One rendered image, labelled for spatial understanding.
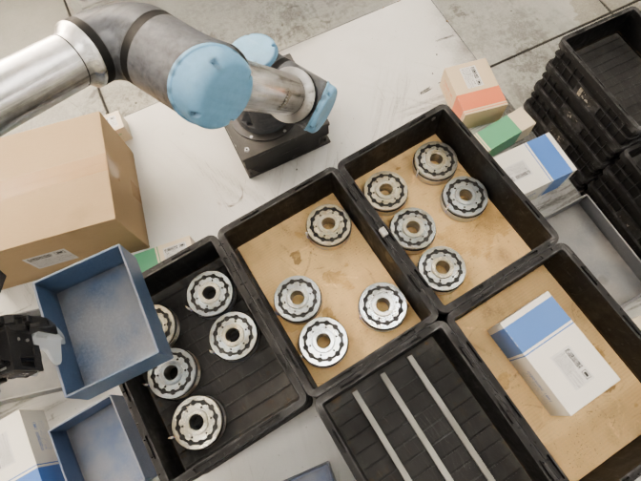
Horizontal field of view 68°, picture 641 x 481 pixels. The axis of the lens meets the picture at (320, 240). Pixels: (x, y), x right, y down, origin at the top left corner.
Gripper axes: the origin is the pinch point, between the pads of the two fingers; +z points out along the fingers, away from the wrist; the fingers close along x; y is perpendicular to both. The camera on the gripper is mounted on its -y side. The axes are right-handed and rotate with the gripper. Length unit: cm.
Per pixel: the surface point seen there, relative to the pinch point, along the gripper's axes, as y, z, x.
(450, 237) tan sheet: 4, 39, 71
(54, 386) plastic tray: -5.0, 38.0, -28.7
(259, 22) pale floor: -156, 122, 61
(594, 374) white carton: 42, 31, 79
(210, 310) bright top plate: -1.8, 28.4, 16.0
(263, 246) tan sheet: -11.6, 33.5, 31.3
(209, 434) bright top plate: 21.5, 27.4, 7.6
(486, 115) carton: -24, 51, 98
